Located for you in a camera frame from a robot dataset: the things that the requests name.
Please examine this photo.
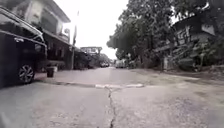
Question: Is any pale distant building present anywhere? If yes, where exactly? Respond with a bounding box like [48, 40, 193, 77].
[79, 46, 104, 69]

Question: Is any black car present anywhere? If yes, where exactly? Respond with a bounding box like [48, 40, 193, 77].
[0, 5, 48, 90]

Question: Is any distant vehicle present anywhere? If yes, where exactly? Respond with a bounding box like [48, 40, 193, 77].
[99, 61, 110, 69]

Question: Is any two-storey house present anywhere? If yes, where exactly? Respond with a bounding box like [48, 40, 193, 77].
[0, 0, 88, 72]

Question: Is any row of trees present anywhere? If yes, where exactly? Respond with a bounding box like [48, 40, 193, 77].
[106, 0, 224, 70]

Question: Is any dark utility pole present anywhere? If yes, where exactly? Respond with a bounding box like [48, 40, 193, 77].
[70, 10, 80, 71]

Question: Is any house behind trees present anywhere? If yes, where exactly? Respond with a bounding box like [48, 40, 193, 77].
[155, 9, 224, 72]

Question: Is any grey concrete road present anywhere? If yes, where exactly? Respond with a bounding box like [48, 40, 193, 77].
[0, 66, 224, 128]

